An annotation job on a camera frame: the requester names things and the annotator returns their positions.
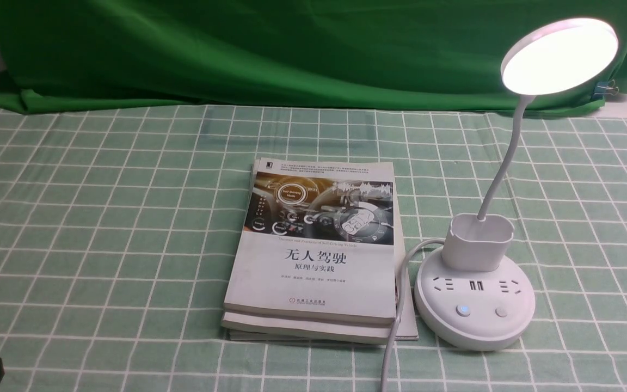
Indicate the white desk lamp with socket base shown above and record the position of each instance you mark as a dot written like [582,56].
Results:
[468,292]

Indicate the green checkered tablecloth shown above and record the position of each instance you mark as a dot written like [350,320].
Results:
[118,229]

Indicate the green backdrop cloth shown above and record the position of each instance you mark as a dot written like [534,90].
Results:
[64,56]

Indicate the self-driving textbook top book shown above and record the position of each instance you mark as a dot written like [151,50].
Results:
[317,242]

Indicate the blue binder clip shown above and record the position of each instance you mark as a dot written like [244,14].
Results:
[603,89]

